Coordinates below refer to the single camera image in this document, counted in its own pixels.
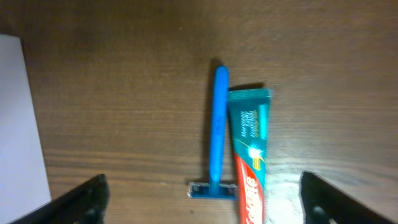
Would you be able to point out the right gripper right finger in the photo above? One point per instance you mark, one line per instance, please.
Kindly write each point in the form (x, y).
(322, 202)

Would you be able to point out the white cardboard box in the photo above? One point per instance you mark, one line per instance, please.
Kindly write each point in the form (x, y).
(24, 184)

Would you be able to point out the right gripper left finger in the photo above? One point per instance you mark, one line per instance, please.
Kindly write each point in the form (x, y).
(85, 204)

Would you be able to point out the red green toothpaste tube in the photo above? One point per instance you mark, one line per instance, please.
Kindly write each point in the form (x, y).
(248, 112)

